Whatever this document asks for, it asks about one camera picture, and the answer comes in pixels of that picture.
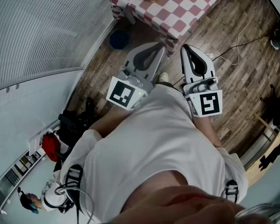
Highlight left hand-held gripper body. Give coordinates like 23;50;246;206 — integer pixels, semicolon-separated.
106;66;155;111

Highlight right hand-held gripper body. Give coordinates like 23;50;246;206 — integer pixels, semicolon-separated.
182;76;223;118

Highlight blue round object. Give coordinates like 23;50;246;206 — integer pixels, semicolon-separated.
109;29;131;50

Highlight person's right forearm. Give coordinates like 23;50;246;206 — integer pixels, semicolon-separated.
192;114;223;148

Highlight person's left forearm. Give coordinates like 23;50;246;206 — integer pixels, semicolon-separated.
88;105;133;139

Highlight person's white shoe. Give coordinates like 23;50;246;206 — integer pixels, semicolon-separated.
158;71;169;83

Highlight person's black trousers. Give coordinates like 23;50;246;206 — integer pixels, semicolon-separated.
155;81;178;91

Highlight person's white shirt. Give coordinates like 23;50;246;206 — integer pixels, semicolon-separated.
56;84;249;224

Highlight table with checkered tablecloth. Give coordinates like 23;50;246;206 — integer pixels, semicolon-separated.
109;0;231;57

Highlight wooden board with black shape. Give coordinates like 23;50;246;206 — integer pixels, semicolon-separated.
244;127;280;188

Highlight red bag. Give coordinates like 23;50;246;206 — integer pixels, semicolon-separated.
41;133;62;162

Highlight person's face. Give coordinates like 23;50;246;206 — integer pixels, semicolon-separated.
107;185;269;224

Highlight white cable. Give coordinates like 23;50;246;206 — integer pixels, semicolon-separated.
211;0;266;66

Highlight wooden frame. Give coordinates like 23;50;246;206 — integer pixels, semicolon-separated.
255;112;279;142

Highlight person's right shoulder strap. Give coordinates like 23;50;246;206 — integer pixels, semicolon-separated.
224;179;239;203

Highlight person's shoulder strap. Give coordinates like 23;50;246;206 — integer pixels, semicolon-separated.
64;164;84;197
224;179;239;203

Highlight person's left shoulder strap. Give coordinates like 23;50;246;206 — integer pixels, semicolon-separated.
64;164;84;197

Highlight black harness cable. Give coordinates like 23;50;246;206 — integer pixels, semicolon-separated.
54;184;95;224

